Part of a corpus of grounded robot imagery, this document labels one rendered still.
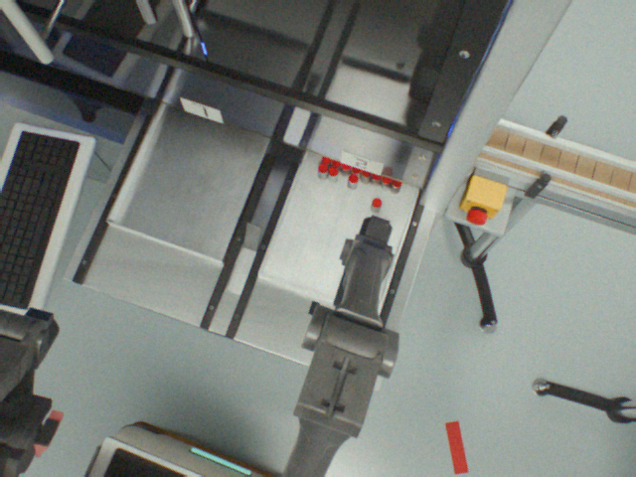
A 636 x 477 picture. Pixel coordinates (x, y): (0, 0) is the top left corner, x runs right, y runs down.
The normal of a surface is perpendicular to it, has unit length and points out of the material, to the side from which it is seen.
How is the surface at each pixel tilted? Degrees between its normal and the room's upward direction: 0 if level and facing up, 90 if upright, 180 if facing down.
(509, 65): 90
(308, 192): 0
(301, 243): 0
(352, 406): 16
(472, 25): 90
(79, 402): 0
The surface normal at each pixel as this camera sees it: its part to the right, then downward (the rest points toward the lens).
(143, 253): 0.00, -0.25
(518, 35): -0.33, 0.91
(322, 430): -0.23, 0.57
